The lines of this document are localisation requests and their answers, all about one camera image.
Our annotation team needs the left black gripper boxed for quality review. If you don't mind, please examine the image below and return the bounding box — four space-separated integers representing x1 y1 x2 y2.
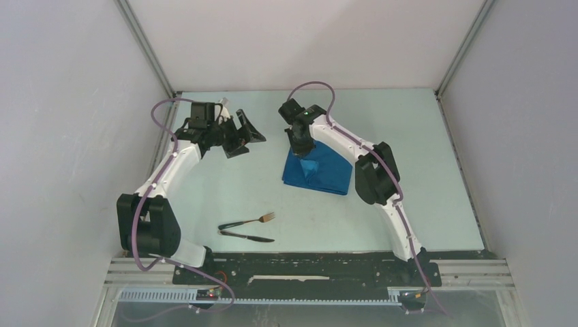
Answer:
207 110 264 159

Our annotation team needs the blue cloth napkin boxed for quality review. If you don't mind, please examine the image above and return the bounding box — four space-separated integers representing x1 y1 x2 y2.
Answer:
282 141 352 196

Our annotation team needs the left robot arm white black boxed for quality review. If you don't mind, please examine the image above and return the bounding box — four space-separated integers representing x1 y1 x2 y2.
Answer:
117 99 266 284

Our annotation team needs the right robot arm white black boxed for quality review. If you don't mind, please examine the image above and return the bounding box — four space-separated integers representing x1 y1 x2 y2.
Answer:
278 99 424 285

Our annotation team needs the small circuit board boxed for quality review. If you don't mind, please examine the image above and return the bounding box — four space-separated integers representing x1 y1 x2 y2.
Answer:
196 289 221 301

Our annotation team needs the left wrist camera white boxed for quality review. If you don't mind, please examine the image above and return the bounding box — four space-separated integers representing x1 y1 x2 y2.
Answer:
215 97 231 125

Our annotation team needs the fork with black handle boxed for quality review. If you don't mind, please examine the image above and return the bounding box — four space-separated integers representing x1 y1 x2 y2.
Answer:
217 212 275 230

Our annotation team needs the knife with black handle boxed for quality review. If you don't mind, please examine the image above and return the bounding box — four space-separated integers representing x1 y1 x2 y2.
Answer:
218 230 275 243

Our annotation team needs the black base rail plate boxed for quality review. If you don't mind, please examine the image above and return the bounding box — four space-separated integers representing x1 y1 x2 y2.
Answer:
201 251 442 302

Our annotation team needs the aluminium frame rail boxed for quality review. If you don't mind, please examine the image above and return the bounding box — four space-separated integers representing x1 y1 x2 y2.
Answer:
105 253 514 305

